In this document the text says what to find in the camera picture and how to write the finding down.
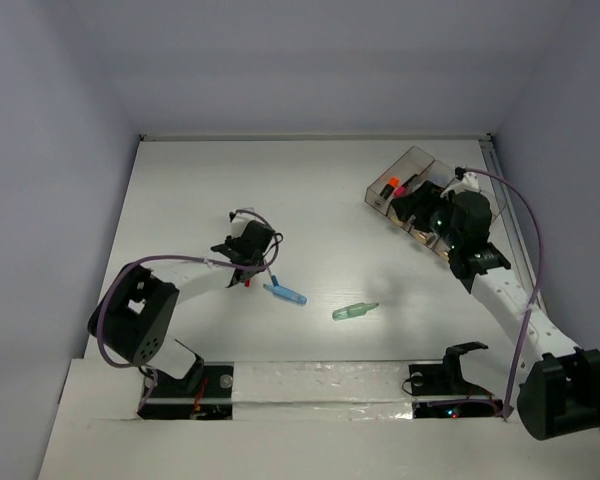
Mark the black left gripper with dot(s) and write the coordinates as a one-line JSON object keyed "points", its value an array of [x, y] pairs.
{"points": [[229, 242]]}

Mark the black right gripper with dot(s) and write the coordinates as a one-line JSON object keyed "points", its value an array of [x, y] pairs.
{"points": [[426, 195]]}

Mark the pink highlighter marker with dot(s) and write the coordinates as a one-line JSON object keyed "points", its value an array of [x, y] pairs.
{"points": [[405, 187]]}

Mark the orange highlighter marker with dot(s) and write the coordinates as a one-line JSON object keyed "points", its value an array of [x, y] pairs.
{"points": [[389, 187]]}

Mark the blue utility knife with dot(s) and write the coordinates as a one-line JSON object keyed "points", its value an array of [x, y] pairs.
{"points": [[285, 294]]}

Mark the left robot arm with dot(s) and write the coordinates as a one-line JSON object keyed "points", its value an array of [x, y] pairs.
{"points": [[131, 322]]}

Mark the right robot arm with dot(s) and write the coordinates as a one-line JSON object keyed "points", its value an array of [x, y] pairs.
{"points": [[560, 393]]}

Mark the clear four-compartment organizer tray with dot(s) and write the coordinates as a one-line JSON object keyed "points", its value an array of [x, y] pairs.
{"points": [[417, 161]]}

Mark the green utility knife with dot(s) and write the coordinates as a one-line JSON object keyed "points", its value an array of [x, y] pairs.
{"points": [[353, 311]]}

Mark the white front board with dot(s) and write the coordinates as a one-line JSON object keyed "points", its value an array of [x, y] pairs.
{"points": [[296, 420]]}

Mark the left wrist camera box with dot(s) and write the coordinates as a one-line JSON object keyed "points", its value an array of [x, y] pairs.
{"points": [[240, 217]]}

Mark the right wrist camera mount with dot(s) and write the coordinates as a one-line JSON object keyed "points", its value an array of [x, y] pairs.
{"points": [[466, 180]]}

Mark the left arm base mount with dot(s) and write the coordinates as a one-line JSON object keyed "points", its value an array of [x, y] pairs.
{"points": [[205, 393]]}

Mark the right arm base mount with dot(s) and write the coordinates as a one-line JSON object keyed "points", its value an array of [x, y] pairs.
{"points": [[439, 390]]}

